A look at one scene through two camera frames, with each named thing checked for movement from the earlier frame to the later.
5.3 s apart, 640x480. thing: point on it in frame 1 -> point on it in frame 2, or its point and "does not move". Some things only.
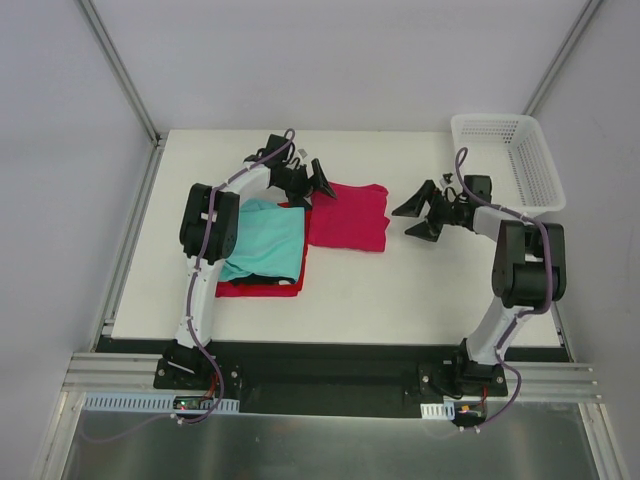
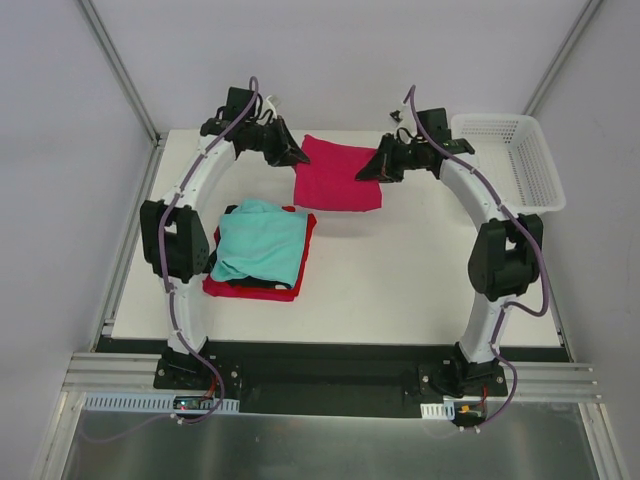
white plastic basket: [511, 149] does not move
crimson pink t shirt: [356, 218] -> [328, 181]
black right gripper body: [435, 212] -> [391, 158]
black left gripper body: [306, 181] -> [273, 141]
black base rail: [250, 375] does not move
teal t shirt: [270, 241] does not move
